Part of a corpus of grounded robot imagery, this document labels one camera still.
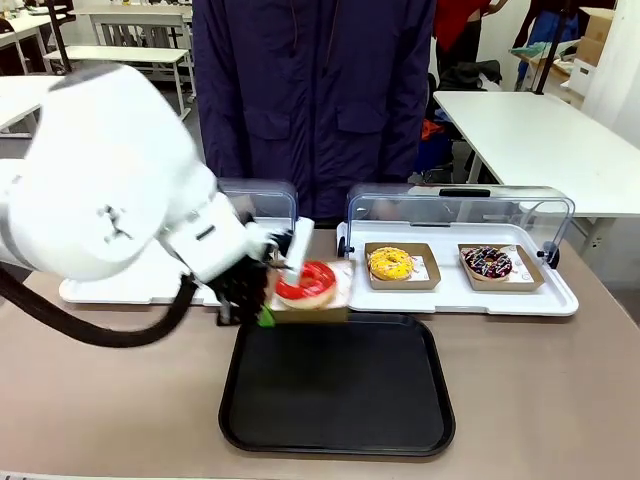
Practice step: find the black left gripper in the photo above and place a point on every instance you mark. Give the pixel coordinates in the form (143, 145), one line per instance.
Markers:
(242, 295)

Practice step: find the red glazed donut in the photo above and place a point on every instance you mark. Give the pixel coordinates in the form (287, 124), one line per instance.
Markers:
(325, 295)

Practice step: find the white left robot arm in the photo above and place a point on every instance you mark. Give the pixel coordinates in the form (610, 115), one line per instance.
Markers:
(110, 190)

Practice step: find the yellow sprinkled donut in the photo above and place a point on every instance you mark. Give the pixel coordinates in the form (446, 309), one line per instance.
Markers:
(380, 271)

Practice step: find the black plastic serving tray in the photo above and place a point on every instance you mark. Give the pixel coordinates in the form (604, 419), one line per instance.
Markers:
(335, 390)

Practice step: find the chocolate sprinkle donut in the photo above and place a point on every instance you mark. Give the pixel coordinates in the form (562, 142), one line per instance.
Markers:
(475, 270)

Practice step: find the clear display case lid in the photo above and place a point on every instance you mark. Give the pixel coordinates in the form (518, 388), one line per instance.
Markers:
(500, 205)
(270, 197)

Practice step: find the person in navy jacket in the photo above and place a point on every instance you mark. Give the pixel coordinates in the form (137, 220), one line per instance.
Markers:
(310, 100)

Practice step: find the blue crate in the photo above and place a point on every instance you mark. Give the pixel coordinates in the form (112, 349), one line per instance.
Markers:
(435, 150)

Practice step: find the orange cloth item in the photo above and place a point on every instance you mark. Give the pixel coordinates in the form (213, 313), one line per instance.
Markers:
(431, 129)

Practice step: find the black office chair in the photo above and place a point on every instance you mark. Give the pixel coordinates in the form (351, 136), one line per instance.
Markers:
(431, 92)

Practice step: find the white bench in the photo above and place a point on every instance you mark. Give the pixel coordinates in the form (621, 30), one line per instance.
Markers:
(115, 54)

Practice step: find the black bag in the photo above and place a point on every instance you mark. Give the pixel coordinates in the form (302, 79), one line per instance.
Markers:
(470, 75)

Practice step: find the large white table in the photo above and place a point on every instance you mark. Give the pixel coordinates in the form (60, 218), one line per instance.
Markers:
(520, 125)

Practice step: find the white desk with slatted panel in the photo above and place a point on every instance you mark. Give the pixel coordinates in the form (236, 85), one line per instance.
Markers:
(140, 20)

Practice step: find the white table with grey edge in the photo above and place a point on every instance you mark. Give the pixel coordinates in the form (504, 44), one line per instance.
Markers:
(20, 100)

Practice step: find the black stand pole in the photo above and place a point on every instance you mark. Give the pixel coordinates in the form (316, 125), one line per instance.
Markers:
(61, 40)
(547, 60)

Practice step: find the person in red top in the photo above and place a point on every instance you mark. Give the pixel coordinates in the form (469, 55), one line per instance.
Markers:
(457, 20)

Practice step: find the small white box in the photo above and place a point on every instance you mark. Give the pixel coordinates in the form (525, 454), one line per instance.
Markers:
(577, 80)

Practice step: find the person in black and blue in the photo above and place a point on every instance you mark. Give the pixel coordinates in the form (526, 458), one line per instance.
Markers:
(545, 20)

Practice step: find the brown cardboard box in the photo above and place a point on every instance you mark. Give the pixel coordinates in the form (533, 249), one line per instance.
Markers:
(597, 35)

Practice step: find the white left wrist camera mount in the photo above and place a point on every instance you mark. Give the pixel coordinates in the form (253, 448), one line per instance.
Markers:
(300, 245)

